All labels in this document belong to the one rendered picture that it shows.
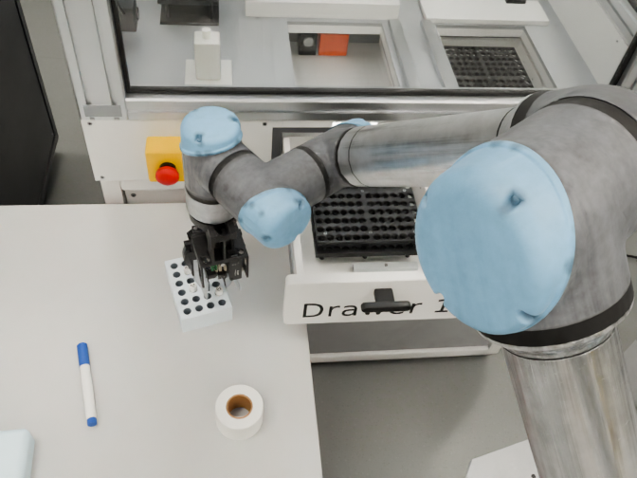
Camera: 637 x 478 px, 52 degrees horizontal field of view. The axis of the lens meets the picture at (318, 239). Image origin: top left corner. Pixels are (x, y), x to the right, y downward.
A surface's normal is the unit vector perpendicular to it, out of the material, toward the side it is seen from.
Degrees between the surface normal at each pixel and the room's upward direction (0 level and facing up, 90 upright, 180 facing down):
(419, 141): 60
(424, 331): 90
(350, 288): 90
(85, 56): 90
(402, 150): 71
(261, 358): 0
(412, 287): 90
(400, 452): 1
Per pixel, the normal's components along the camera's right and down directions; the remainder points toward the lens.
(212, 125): 0.08, -0.64
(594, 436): -0.01, 0.36
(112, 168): 0.10, 0.77
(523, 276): -0.79, 0.34
